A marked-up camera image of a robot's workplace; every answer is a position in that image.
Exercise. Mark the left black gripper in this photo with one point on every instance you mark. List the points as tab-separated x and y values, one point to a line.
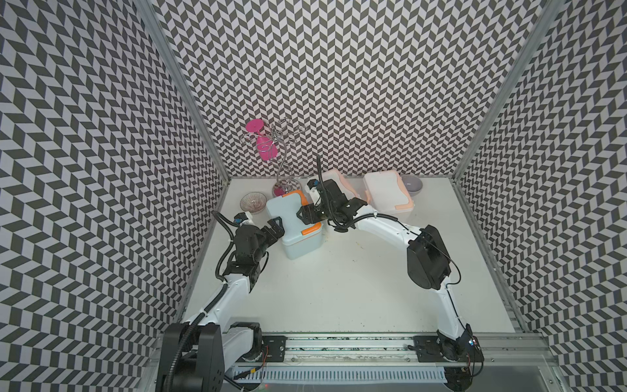
269	233

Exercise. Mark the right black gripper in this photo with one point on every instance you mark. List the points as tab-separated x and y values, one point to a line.
310	213

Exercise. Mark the blue first aid kit box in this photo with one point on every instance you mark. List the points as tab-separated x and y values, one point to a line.
299	238

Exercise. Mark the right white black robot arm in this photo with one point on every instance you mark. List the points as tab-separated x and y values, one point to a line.
429	264

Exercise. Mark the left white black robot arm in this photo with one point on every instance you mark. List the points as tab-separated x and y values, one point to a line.
197	353

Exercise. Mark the middle white first aid box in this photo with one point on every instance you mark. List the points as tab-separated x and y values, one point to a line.
345	186

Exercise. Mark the white first aid box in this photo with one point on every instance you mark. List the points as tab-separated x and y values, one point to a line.
345	186
386	193

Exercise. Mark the right white first aid box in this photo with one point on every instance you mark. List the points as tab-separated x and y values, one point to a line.
386	193

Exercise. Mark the small clear glass bowl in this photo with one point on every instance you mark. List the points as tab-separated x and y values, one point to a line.
253	202

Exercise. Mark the small grey round bowl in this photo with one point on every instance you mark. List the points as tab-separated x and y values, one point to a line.
413	184

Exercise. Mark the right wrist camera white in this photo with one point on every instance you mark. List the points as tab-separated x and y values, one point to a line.
315	190

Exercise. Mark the silver wire stand pink ornaments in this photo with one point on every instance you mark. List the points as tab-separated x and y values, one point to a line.
273	142

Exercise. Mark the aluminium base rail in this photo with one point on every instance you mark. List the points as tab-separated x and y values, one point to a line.
402	349

